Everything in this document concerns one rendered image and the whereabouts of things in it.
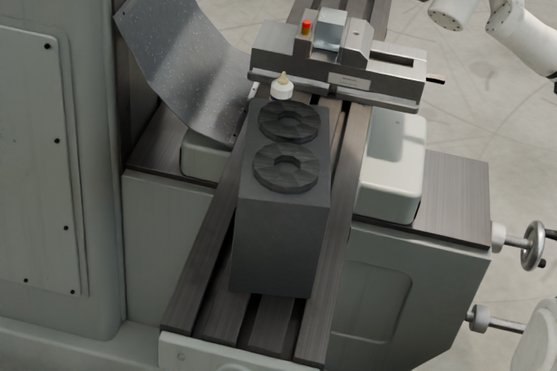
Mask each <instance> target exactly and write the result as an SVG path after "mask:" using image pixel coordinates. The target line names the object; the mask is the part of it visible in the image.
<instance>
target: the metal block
mask: <svg viewBox="0 0 557 371"><path fill-rule="evenodd" d="M346 15H347V11H342V10H337V9H333V8H329V7H322V8H321V11H320V13H319V16H318V19H317V26H316V31H315V37H314V42H313V47H316V48H320V49H324V50H329V51H336V52H338V50H339V46H340V43H341V37H342V34H343V31H344V27H345V23H346Z"/></svg>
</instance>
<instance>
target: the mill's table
mask: <svg viewBox="0 0 557 371"><path fill-rule="evenodd" d="M391 3H392V0H295V1H294V4H293V6H292V9H291V11H290V13H289V15H288V19H287V21H286V23H288V24H292V25H296V26H299V24H300V21H301V20H302V17H303V14H304V11H305V8H308V9H312V10H317V11H319V12H320V11H321V8H322V7H329V8H333V9H337V10H342V11H347V15H346V17H350V18H352V17H353V18H357V19H361V20H366V21H368V22H369V24H370V25H371V26H372V27H373V28H374V35H373V39H372V40H375V41H383V42H385V37H386V33H387V25H388V20H389V15H390V7H391ZM292 100H294V101H298V102H302V103H304V104H312V105H320V106H327V107H328V108H329V115H330V163H331V211H330V215H329V219H328V223H327V230H326V233H325V237H324V241H323V245H322V251H321V256H320V259H319V264H318V267H317V274H316V277H315V282H314V285H313V289H312V296H311V298H310V299H304V298H296V297H288V296H273V295H265V294H258V293H249V292H242V291H230V290H229V289H228V284H229V275H230V260H231V251H232V243H233V234H234V226H235V210H236V202H237V195H238V188H239V181H240V169H241V162H242V156H243V150H244V143H245V131H246V124H247V118H248V114H247V116H246V119H245V121H244V124H243V126H242V128H241V130H240V134H239V136H238V138H237V140H236V142H235V145H234V148H233V150H232V152H231V154H230V158H229V160H228V162H227V164H226V166H225V169H224V171H223V174H222V176H221V178H220V181H219V184H218V186H217V187H216V191H215V194H214V195H213V197H212V200H211V203H210V205H209V207H208V210H207V211H206V215H205V217H204V219H203V221H202V224H201V227H200V229H199V231H198V234H197V236H196V239H195V241H194V244H193V245H192V247H191V251H190V253H189V255H188V257H187V260H186V263H185V265H184V267H183V269H182V273H181V275H180V277H179V279H178V281H177V284H176V286H175V289H174V291H173V293H172V296H171V299H170V301H169V302H168V305H167V309H166V310H165V312H164V315H163V317H162V320H161V322H160V336H159V338H158V366H159V367H160V368H163V369H169V370H172V371H323V369H324V366H325V362H326V357H327V348H328V344H329V340H330V334H331V330H332V322H333V316H334V312H335V308H336V303H337V294H338V290H339V286H340V280H341V272H342V268H343V263H344V258H345V254H346V246H347V244H348V241H349V237H350V232H351V218H352V214H353V209H354V204H355V199H356V192H357V186H358V182H359V177H360V173H361V164H362V160H363V155H364V151H365V145H366V137H367V133H368V128H369V123H370V119H371V110H372V106H370V105H366V104H359V103H355V102H351V101H346V100H342V99H336V95H335V94H334V93H328V94H327V96H322V95H318V94H311V93H307V92H303V91H298V90H295V89H293V95H292Z"/></svg>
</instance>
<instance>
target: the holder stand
mask: <svg viewBox="0 0 557 371"><path fill-rule="evenodd" d="M330 211H331V163H330V115H329V108H328V107H327V106H320V105H312V104H304V103H302V102H298V101H294V100H291V99H280V100H270V99H257V98H251V99H250V101H249V112H248V118H247V124H246V131H245V143H244V150H243V156H242V162H241V169H240V181H239V188H238V195H237V202H236V210H235V226H234V234H233V243H232V251H231V260H230V275H229V284H228V289H229V290H230V291H234V292H249V293H258V294H265V295H273V296H288V297H296V298H304V299H310V298H311V296H312V289H313V285H314V282H315V277H316V274H317V267H318V264H319V259H320V256H321V251H322V245H323V241H324V237H325V233H326V230H327V223H328V219H329V215H330Z"/></svg>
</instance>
